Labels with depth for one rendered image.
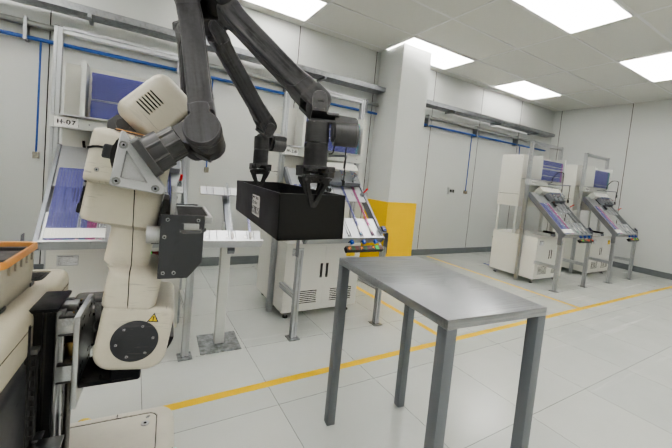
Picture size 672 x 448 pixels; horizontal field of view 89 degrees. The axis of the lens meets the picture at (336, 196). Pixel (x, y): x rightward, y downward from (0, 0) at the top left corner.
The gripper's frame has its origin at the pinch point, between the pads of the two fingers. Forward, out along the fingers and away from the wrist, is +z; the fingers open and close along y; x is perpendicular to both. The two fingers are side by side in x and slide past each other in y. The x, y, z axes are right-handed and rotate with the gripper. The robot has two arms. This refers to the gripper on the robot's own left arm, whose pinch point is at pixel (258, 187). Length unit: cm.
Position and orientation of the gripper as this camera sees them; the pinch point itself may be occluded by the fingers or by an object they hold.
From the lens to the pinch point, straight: 136.9
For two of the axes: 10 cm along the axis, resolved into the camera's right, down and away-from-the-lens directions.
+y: -4.3, -1.0, 9.0
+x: -9.0, -0.4, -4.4
